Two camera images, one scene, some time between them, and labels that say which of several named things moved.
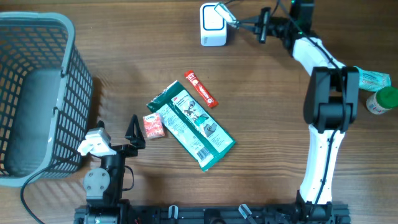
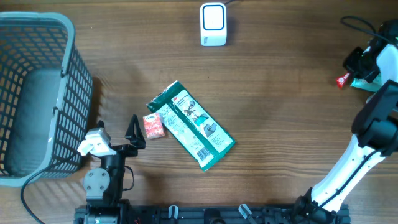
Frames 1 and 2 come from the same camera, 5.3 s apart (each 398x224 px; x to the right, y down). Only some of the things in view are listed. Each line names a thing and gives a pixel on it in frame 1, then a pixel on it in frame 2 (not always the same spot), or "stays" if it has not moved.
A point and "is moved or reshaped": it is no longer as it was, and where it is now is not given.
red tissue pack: x=153 y=126 stays
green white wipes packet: x=183 y=116 stays
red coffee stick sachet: x=211 y=102 is moved or reshaped
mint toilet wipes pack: x=373 y=81 stays
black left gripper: x=131 y=150 stays
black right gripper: x=263 y=27 -> x=352 y=60
